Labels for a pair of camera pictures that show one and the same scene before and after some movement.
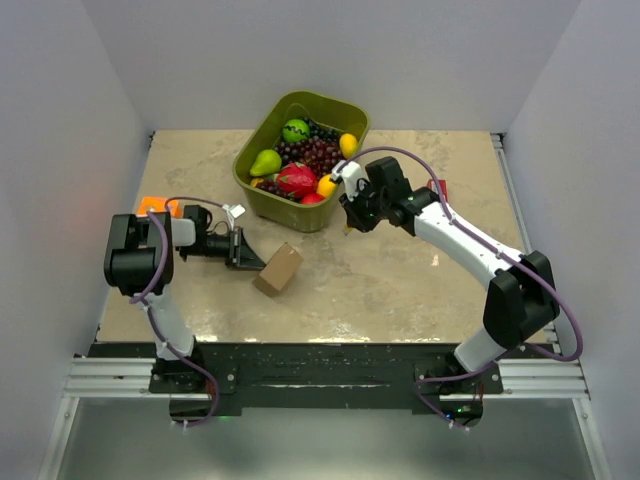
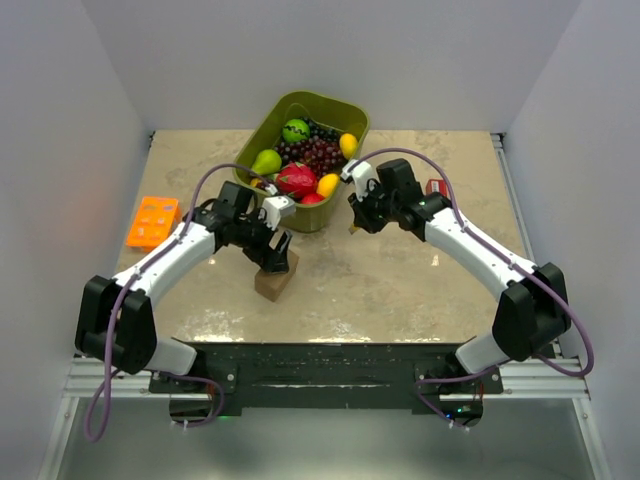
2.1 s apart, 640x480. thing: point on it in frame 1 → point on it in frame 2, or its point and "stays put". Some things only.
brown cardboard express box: x=278 y=271 stays put
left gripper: x=240 y=254 → x=270 y=259
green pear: x=267 y=162 stays put
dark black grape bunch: x=319 y=131 stays put
